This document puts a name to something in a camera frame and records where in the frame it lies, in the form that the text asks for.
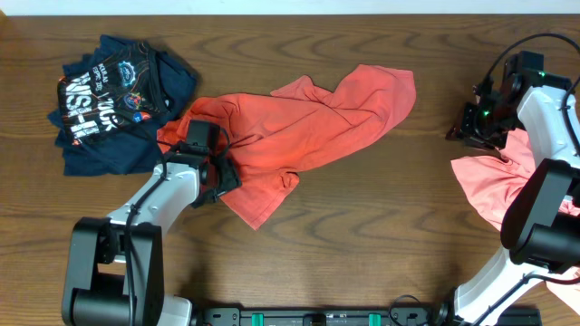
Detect navy folded t-shirt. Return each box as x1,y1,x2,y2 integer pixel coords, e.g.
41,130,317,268
47,35,197,177

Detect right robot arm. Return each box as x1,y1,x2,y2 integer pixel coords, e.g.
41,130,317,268
433,51,579,325

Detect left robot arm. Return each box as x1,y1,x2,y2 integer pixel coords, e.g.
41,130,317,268
62,120,241,326

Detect red-orange t-shirt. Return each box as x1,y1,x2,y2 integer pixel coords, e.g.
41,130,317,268
157,64,416,229

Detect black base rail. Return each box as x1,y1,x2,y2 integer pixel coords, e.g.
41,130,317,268
190,308,430,326

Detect left black cable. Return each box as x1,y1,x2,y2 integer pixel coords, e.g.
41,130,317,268
101,120,232,326

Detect pink t-shirt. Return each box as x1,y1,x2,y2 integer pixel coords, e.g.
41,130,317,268
450,129,580,318

